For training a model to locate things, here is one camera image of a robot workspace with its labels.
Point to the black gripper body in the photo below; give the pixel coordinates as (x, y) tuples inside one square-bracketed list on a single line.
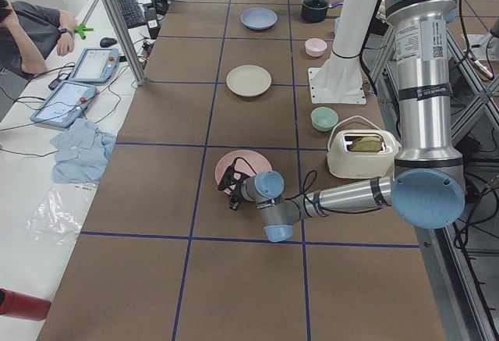
[(236, 190)]

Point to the pink plate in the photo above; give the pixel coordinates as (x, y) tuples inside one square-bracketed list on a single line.
[(246, 161)]

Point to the beige plate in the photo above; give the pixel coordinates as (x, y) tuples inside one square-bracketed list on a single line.
[(248, 80)]

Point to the blue plate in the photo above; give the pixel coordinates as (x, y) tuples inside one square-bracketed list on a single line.
[(258, 18)]

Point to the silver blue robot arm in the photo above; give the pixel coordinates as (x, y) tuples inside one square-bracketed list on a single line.
[(420, 176)]

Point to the small green bowl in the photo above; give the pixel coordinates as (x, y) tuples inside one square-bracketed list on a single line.
[(323, 118)]

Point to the cream toaster with bread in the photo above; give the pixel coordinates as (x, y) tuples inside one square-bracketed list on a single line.
[(361, 153)]

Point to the light blue shirt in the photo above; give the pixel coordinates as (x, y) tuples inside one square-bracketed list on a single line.
[(83, 153)]

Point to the small pink bowl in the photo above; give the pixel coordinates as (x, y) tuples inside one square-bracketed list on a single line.
[(315, 47)]

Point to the clear plastic bag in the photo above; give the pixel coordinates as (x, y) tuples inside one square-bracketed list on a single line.
[(62, 212)]

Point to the far blue teach pendant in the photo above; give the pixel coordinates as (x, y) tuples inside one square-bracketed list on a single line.
[(95, 65)]

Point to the blue teach pendant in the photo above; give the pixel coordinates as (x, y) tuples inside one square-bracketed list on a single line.
[(65, 104), (95, 65)]

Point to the near blue teach pendant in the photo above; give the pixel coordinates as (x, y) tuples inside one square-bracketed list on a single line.
[(65, 104)]

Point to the black computer mouse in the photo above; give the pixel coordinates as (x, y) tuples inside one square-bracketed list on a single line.
[(107, 42)]

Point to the dark blue pot with lid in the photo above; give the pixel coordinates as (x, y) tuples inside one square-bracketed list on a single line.
[(315, 11)]

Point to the black keyboard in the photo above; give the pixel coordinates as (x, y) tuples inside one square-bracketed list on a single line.
[(131, 13)]

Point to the green plastic toy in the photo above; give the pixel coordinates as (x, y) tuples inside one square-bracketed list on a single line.
[(82, 30)]

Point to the red bottle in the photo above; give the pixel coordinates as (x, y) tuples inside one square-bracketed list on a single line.
[(20, 305)]

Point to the seated person in grey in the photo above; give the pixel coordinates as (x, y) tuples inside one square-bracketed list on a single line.
[(30, 33)]

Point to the aluminium frame post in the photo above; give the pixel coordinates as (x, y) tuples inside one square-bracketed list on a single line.
[(119, 26)]

